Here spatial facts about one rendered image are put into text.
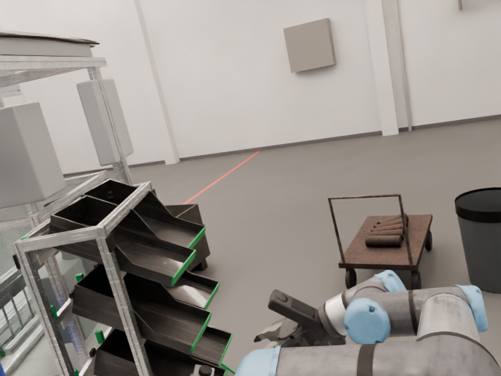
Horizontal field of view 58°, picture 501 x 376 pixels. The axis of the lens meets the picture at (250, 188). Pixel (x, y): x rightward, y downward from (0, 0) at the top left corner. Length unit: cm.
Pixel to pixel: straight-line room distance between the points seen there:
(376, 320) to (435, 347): 34
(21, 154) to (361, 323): 150
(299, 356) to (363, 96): 940
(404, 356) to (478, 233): 312
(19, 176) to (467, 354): 176
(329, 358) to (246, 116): 1015
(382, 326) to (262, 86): 963
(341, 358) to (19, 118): 168
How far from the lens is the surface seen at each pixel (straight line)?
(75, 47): 228
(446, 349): 46
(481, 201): 391
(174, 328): 107
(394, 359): 42
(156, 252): 104
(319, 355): 44
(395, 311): 80
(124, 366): 111
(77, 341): 194
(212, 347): 128
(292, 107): 1013
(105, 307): 104
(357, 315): 79
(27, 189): 198
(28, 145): 195
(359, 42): 970
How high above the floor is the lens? 189
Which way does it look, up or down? 15 degrees down
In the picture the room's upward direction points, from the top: 12 degrees counter-clockwise
